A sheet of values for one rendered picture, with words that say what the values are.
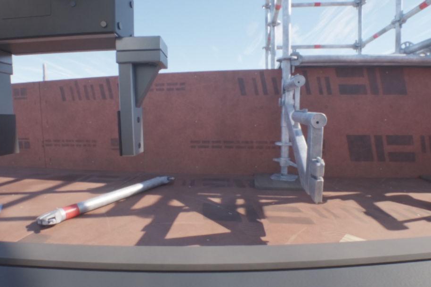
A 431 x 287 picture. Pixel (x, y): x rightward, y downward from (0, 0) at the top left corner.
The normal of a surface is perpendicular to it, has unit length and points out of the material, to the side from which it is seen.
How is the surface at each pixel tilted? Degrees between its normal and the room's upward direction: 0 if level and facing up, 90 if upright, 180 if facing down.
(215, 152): 90
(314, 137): 92
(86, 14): 90
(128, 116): 90
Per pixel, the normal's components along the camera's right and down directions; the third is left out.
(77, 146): -0.14, 0.11
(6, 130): 1.00, -0.01
